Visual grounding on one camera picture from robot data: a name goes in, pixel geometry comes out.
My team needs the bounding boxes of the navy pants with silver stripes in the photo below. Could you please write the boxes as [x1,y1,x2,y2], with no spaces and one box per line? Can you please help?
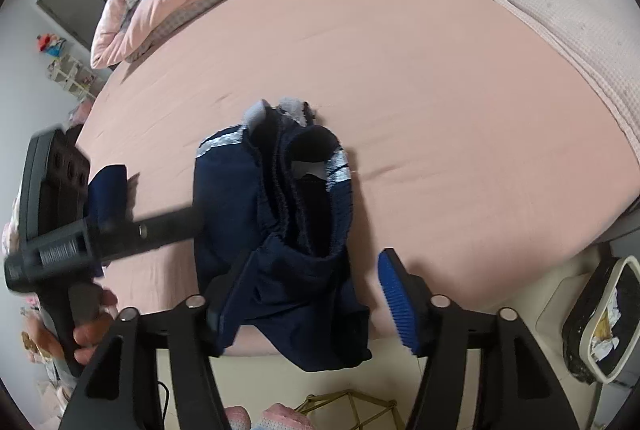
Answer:
[192,96,373,373]

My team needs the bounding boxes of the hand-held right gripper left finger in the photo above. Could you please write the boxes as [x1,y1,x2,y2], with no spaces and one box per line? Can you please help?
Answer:
[60,251,252,430]

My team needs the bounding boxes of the person's foot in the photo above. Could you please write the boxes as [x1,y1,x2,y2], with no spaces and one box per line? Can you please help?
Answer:
[255,401,302,430]
[225,404,254,430]

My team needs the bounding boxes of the white shelf rack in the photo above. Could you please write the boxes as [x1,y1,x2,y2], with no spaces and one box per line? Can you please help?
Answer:
[47,55,104,100]

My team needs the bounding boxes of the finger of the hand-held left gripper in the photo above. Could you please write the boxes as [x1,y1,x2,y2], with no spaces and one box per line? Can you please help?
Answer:
[86,164,129,232]
[99,207,207,262]

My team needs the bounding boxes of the black bin with white rim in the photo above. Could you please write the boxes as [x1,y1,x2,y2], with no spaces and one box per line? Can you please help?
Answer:
[561,254,640,385]

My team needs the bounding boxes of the person's left hand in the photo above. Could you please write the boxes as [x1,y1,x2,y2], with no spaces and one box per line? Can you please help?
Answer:
[72,290,119,364]

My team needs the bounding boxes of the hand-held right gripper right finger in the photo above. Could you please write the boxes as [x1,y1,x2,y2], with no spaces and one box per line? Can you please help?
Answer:
[376,247,581,430]

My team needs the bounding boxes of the person's left forearm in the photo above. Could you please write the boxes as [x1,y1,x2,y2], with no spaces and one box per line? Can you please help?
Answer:
[17,303,68,366]

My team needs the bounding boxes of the person's right foot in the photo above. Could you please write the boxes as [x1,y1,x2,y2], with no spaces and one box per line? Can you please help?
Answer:
[255,401,302,430]

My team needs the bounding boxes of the colourful doll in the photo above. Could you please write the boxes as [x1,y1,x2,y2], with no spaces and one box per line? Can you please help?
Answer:
[35,33,67,60]

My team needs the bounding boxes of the black cable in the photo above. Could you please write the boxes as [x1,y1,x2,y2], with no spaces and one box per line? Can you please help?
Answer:
[156,380,172,430]

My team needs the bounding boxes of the person's left foot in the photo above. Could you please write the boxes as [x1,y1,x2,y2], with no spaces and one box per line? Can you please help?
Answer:
[225,404,254,430]

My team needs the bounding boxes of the bed with pink sheet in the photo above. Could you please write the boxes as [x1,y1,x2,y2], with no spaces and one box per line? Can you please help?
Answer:
[80,0,640,358]

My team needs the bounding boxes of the gold wire frame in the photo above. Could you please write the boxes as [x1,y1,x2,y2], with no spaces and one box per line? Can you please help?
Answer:
[294,389,402,430]

